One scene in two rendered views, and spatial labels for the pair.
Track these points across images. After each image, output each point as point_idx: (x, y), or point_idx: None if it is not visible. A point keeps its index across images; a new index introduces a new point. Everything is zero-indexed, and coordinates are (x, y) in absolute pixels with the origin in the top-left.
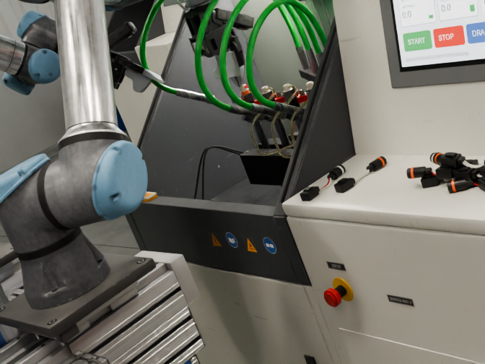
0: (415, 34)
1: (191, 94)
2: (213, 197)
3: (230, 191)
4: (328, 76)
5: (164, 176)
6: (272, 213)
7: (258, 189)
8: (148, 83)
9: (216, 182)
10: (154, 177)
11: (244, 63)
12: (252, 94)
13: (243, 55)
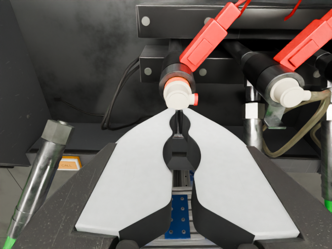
0: None
1: (46, 193)
2: (21, 36)
3: (27, 13)
4: None
5: (3, 114)
6: (313, 171)
7: (81, 2)
8: None
9: (4, 22)
10: (5, 131)
11: (253, 147)
12: (191, 74)
13: (299, 184)
